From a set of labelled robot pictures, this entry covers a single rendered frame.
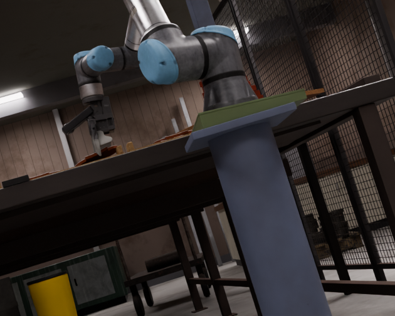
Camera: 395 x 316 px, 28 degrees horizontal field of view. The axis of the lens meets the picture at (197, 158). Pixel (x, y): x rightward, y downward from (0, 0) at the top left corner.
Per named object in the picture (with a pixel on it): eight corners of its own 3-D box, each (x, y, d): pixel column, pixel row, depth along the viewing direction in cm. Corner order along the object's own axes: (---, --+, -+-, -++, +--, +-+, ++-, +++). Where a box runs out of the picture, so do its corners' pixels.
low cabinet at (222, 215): (425, 214, 914) (402, 145, 921) (250, 270, 891) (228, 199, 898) (379, 219, 1086) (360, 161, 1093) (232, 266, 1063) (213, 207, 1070)
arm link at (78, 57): (76, 49, 251) (69, 57, 258) (83, 83, 250) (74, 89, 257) (100, 48, 254) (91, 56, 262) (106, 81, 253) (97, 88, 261)
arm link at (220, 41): (253, 68, 205) (240, 19, 207) (209, 73, 199) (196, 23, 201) (232, 81, 216) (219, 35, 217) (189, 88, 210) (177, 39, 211)
